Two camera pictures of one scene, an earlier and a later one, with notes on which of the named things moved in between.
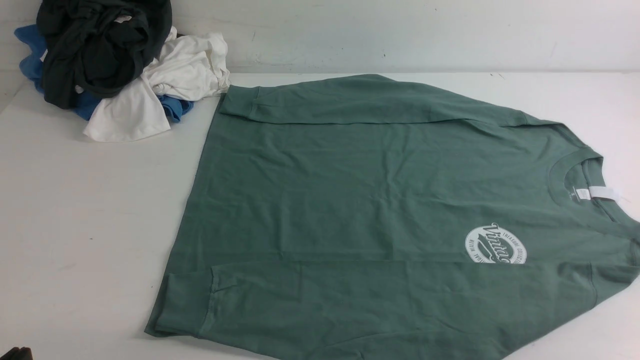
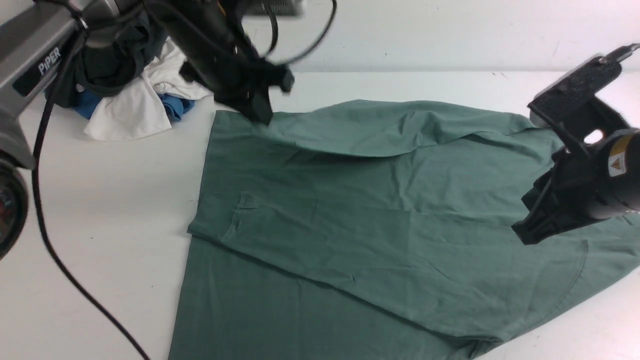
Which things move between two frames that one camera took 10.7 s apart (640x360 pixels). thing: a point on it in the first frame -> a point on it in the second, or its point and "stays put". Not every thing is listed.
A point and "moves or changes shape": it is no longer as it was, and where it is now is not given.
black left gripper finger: x=16 y=353 -> x=220 y=58
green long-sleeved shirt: x=358 y=218 moves or changes shape
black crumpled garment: x=100 y=46 stays put
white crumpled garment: x=190 y=66 stays put
